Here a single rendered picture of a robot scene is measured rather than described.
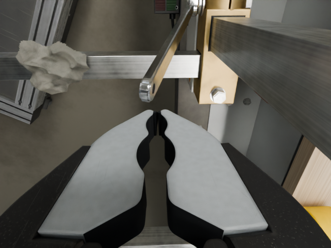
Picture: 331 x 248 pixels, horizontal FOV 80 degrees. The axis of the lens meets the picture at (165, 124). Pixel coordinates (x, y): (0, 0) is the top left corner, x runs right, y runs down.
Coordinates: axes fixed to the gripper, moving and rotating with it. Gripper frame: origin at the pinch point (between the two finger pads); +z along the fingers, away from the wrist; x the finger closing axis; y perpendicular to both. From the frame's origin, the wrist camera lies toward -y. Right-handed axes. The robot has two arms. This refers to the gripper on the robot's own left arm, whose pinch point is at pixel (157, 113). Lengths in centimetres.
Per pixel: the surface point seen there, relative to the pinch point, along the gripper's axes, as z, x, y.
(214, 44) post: 12.3, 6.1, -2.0
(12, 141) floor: 101, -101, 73
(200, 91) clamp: 14.2, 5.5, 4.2
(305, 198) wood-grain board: 11.3, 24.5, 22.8
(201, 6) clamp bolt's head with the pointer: 16.2, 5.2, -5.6
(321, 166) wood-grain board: 11.2, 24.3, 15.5
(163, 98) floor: 101, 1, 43
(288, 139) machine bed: 24.1, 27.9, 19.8
